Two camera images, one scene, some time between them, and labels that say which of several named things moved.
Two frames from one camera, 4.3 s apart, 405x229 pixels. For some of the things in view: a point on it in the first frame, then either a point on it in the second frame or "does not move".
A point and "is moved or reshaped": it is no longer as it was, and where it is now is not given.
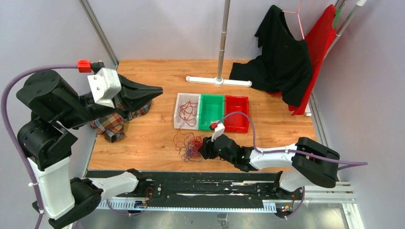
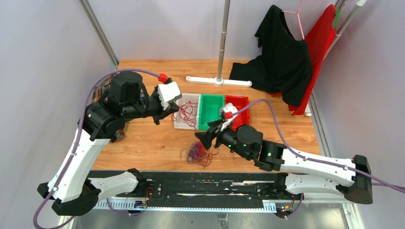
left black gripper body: (118, 104) → (154, 107)
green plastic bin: (211, 110) does not move
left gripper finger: (139, 91) → (172, 108)
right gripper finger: (207, 140) → (203, 136)
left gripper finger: (133, 103) → (156, 119)
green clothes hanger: (337, 13) does not move
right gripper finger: (204, 152) → (207, 139)
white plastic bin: (187, 114) does not move
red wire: (186, 112) is moved or reshaped
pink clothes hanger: (297, 12) does not move
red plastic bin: (236, 122) does not move
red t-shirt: (319, 38) does not move
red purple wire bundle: (188, 145) is moved or reshaped
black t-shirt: (284, 66) does not move
